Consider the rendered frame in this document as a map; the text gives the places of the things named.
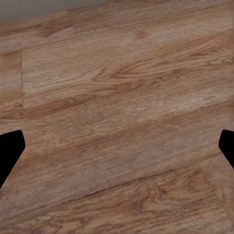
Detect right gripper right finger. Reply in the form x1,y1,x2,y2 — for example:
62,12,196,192
218,130,234,168

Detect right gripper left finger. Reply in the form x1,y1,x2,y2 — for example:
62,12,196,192
0,130,25,188

